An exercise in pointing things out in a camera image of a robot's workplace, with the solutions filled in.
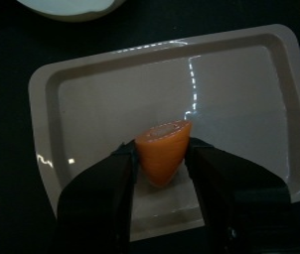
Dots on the grey plastic tray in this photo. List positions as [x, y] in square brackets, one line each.
[126, 99]

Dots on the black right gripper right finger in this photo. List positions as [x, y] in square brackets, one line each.
[236, 198]

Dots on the white bowl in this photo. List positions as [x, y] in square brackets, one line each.
[71, 7]

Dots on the orange toy carrot bottom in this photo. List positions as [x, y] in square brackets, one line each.
[162, 152]

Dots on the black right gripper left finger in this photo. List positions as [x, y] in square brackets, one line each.
[95, 195]

